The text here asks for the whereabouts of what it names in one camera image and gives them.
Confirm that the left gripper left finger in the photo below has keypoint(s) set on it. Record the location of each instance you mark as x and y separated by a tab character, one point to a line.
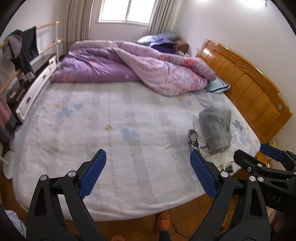
46	219

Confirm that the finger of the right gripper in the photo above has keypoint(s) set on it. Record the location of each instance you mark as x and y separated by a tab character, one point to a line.
286	158
258	169

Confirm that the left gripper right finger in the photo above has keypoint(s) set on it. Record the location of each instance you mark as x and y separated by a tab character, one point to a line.
238	211

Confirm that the grey hooded sweatshirt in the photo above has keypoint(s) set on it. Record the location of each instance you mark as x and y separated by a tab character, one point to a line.
215	126

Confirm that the white folded clothes stack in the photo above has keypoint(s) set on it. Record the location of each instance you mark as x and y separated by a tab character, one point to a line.
223	159

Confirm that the dark purple folded clothes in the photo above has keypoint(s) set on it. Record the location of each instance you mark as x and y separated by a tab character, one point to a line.
164	47

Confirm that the wooden clothes rack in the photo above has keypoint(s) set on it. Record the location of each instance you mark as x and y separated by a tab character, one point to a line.
56	42

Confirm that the right hand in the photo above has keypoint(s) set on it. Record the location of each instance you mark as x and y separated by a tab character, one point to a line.
277	220

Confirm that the wooden headboard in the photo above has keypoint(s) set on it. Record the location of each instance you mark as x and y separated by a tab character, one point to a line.
256	97

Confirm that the teal striped pillow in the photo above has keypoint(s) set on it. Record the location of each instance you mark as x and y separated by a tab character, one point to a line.
217	86

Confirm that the orange slipper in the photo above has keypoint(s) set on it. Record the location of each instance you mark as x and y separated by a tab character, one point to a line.
163	222

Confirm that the pink towel on rack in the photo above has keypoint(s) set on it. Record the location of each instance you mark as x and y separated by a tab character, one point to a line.
7	121

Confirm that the floral white bed sheet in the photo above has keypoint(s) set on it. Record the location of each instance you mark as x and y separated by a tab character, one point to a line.
144	135

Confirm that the blue pillow by window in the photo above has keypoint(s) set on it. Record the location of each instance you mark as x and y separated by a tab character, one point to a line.
146	40

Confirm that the pink purple floral quilt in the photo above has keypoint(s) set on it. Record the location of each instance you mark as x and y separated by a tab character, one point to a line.
105	61

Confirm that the black garment on rack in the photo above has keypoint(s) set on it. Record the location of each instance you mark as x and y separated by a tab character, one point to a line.
21	50

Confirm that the window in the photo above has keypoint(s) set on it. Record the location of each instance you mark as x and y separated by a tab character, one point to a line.
127	11

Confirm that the beige curtain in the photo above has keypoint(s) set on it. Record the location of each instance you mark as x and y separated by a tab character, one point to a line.
77	22

